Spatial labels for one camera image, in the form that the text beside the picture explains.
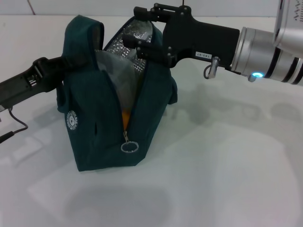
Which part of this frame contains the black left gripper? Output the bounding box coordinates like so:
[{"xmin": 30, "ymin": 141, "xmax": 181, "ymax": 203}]
[{"xmin": 0, "ymin": 55, "xmax": 90, "ymax": 107}]

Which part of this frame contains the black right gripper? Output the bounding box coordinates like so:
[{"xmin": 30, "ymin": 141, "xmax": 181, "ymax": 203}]
[{"xmin": 122, "ymin": 2, "xmax": 240, "ymax": 70}]

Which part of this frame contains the dark teal insulated lunch bag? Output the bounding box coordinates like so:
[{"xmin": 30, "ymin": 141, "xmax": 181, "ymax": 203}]
[{"xmin": 57, "ymin": 14, "xmax": 178, "ymax": 173}]

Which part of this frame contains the orange pear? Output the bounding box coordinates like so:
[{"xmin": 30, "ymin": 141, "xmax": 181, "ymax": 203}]
[{"xmin": 121, "ymin": 107, "xmax": 132, "ymax": 130}]

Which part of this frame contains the right gripper cable with plug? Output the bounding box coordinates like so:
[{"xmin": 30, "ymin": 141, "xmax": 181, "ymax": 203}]
[{"xmin": 203, "ymin": 56, "xmax": 221, "ymax": 80}]

